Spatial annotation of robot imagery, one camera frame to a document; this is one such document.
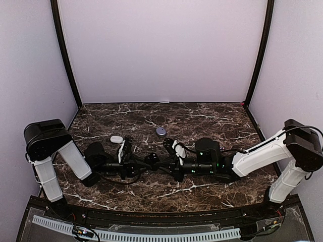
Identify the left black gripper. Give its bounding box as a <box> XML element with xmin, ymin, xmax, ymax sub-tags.
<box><xmin>95</xmin><ymin>153</ymin><xmax>151</xmax><ymax>180</ymax></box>

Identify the white slotted cable duct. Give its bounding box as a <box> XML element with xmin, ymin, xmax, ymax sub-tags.
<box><xmin>32</xmin><ymin>215</ymin><xmax>241</xmax><ymax>241</ymax></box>

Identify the left black frame post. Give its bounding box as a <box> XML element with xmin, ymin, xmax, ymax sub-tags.
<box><xmin>50</xmin><ymin>0</ymin><xmax>83</xmax><ymax>109</ymax></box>

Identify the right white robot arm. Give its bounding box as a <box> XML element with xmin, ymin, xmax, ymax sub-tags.
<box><xmin>152</xmin><ymin>119</ymin><xmax>322</xmax><ymax>219</ymax></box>

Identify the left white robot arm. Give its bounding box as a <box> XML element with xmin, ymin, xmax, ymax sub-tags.
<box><xmin>24</xmin><ymin>119</ymin><xmax>147</xmax><ymax>220</ymax></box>

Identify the black earbud charging case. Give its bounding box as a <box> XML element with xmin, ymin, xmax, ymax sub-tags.
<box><xmin>144</xmin><ymin>153</ymin><xmax>160</xmax><ymax>170</ymax></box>

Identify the white earbud charging case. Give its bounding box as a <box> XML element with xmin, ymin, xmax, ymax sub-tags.
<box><xmin>110</xmin><ymin>136</ymin><xmax>124</xmax><ymax>144</ymax></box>

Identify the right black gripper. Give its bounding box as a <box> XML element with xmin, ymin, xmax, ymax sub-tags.
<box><xmin>155</xmin><ymin>156</ymin><xmax>216</xmax><ymax>183</ymax></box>

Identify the purple round charging case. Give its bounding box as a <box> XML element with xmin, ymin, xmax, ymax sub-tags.
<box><xmin>156</xmin><ymin>127</ymin><xmax>167</xmax><ymax>137</ymax></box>

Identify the black frame post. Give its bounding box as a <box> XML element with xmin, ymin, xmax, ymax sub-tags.
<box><xmin>50</xmin><ymin>0</ymin><xmax>83</xmax><ymax>109</ymax></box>
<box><xmin>244</xmin><ymin>0</ymin><xmax>275</xmax><ymax>109</ymax></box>

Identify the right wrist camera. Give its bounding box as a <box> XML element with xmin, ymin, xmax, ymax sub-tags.
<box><xmin>163</xmin><ymin>138</ymin><xmax>186</xmax><ymax>159</ymax></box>

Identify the right black frame post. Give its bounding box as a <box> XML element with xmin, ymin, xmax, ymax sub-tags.
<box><xmin>244</xmin><ymin>0</ymin><xmax>275</xmax><ymax>109</ymax></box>

